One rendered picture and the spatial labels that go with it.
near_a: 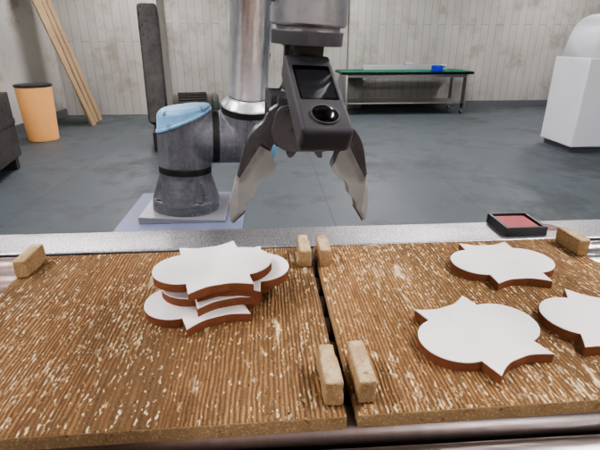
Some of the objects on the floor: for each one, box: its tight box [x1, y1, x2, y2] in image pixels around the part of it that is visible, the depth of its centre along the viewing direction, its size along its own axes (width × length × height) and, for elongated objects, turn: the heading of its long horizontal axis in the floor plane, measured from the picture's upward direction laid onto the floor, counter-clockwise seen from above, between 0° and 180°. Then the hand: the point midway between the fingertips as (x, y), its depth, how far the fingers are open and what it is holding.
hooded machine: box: [541, 14, 600, 153], centre depth 539 cm, size 77×66×152 cm
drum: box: [13, 82, 60, 142], centre depth 597 cm, size 45×45×72 cm
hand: (300, 225), depth 51 cm, fingers open, 14 cm apart
